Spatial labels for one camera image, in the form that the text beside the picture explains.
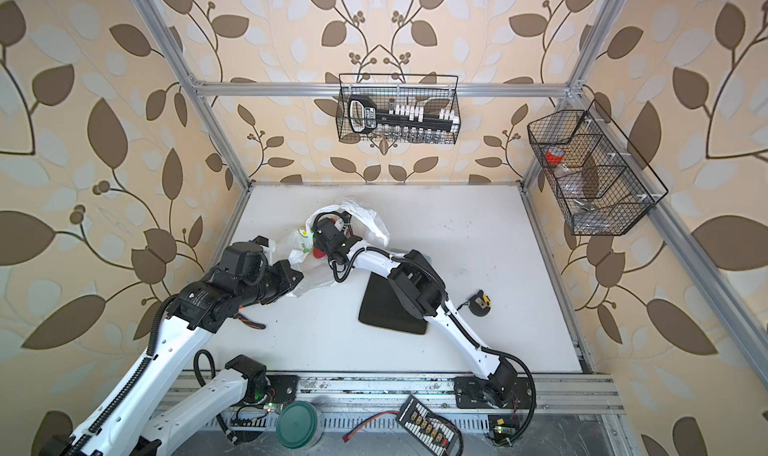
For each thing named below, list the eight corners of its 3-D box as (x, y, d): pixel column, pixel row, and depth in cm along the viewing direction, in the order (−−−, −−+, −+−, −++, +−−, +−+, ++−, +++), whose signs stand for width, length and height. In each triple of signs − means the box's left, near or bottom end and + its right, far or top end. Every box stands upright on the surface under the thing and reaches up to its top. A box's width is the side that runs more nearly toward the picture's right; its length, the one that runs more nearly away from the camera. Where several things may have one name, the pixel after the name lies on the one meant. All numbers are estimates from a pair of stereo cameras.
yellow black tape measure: (465, 307, 90) (466, 303, 88) (477, 292, 93) (479, 288, 91) (481, 321, 87) (483, 318, 85) (494, 305, 90) (496, 302, 88)
